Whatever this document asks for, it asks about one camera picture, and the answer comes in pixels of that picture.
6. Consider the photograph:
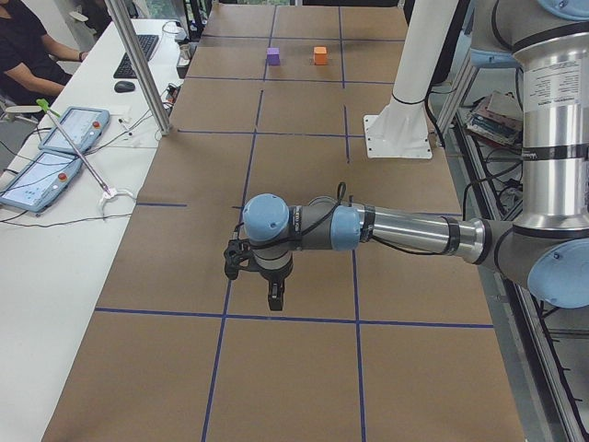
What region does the black keyboard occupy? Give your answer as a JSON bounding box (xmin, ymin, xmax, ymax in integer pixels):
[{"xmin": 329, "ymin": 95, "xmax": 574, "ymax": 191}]
[{"xmin": 112, "ymin": 34, "xmax": 160, "ymax": 79}]

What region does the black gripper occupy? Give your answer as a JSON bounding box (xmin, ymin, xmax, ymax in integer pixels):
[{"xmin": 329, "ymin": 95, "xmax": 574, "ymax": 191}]
[{"xmin": 253, "ymin": 255, "xmax": 294, "ymax": 311}]

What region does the orange foam block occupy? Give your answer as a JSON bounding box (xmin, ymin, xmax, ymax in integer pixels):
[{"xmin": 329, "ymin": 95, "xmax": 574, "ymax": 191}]
[{"xmin": 313, "ymin": 46, "xmax": 329, "ymax": 65}]

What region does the lower blue teach pendant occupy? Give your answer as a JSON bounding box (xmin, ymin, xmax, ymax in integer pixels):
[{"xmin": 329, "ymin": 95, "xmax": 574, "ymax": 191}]
[{"xmin": 1, "ymin": 150, "xmax": 82, "ymax": 213}]

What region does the stack of books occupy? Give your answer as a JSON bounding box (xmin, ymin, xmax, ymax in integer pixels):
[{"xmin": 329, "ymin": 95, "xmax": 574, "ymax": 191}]
[{"xmin": 466, "ymin": 91, "xmax": 523, "ymax": 145}]

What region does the purple foam block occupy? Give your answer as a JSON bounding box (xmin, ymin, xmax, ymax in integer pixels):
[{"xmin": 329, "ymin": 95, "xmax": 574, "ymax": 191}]
[{"xmin": 266, "ymin": 47, "xmax": 281, "ymax": 66}]

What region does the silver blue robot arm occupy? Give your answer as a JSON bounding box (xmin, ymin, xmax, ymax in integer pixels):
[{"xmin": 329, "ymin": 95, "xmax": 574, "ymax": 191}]
[{"xmin": 225, "ymin": 1, "xmax": 588, "ymax": 310}]

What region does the black computer mouse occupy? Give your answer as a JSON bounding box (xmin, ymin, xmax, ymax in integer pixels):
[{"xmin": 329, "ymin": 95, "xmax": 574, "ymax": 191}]
[{"xmin": 114, "ymin": 80, "xmax": 135, "ymax": 93}]

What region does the upper blue teach pendant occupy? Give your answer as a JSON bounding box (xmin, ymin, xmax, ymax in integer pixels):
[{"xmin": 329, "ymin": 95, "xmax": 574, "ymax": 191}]
[{"xmin": 39, "ymin": 106, "xmax": 110, "ymax": 154}]

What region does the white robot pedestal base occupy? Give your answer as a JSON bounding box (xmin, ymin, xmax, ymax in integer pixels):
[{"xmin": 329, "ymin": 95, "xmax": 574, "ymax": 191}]
[{"xmin": 364, "ymin": 0, "xmax": 458, "ymax": 159}]

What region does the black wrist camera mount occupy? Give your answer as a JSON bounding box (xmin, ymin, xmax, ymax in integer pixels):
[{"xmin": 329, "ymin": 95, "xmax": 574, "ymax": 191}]
[{"xmin": 224, "ymin": 238, "xmax": 252, "ymax": 281}]

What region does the metal grabber stick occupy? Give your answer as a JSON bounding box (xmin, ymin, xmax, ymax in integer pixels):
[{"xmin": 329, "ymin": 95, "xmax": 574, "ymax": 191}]
[{"xmin": 36, "ymin": 99, "xmax": 136, "ymax": 217}]

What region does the seated person in black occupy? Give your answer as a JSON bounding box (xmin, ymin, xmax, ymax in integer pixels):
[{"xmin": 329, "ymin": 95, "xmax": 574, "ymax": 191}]
[{"xmin": 1, "ymin": 0, "xmax": 88, "ymax": 105}]

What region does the aluminium frame post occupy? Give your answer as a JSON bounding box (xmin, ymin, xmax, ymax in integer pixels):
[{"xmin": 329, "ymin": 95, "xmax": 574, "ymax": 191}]
[{"xmin": 106, "ymin": 0, "xmax": 171, "ymax": 136}]

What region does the blue teach pendant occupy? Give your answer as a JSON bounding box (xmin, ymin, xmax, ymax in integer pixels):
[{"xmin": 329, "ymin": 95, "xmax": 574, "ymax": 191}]
[
  {"xmin": 39, "ymin": 106, "xmax": 110, "ymax": 154},
  {"xmin": 1, "ymin": 150, "xmax": 82, "ymax": 213}
]

